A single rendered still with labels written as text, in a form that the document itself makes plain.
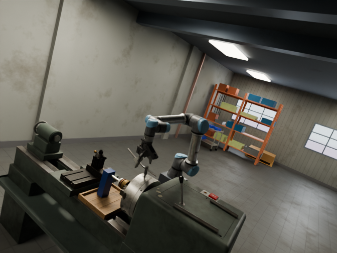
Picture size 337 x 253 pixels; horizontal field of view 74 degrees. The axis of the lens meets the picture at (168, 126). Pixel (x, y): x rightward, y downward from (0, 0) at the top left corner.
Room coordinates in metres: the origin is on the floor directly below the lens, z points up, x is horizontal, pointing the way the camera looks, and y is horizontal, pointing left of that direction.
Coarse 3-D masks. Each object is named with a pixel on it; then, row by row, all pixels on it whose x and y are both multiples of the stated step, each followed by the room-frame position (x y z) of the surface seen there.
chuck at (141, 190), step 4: (148, 180) 1.46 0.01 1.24; (152, 180) 1.48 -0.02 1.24; (156, 180) 1.51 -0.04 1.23; (144, 184) 1.42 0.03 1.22; (148, 184) 1.42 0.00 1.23; (152, 184) 1.46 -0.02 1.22; (156, 184) 1.51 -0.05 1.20; (140, 188) 1.39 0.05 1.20; (144, 188) 1.39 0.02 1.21; (148, 188) 1.42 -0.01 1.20; (140, 192) 1.37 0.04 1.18; (136, 196) 1.36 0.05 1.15; (132, 200) 1.35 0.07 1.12; (136, 200) 1.34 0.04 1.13; (132, 204) 1.34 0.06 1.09; (132, 208) 1.34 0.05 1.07; (132, 212) 1.34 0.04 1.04
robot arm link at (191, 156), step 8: (192, 120) 1.82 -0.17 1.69; (200, 120) 1.78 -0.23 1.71; (192, 128) 1.81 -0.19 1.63; (200, 128) 1.75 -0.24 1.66; (208, 128) 1.81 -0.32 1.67; (192, 136) 1.83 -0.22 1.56; (200, 136) 1.81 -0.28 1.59; (192, 144) 1.82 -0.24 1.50; (192, 152) 1.83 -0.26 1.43; (184, 160) 1.91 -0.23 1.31; (192, 160) 1.84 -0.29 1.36; (184, 168) 1.86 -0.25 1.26; (192, 168) 1.82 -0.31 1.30; (192, 176) 1.86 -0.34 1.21
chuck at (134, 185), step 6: (132, 180) 1.44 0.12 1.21; (138, 180) 1.45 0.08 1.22; (144, 180) 1.45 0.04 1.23; (132, 186) 1.41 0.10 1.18; (138, 186) 1.40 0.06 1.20; (126, 192) 1.39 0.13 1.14; (132, 192) 1.38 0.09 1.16; (126, 198) 1.37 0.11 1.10; (132, 198) 1.36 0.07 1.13; (120, 204) 1.39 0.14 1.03; (126, 204) 1.36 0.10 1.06; (126, 210) 1.37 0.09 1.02
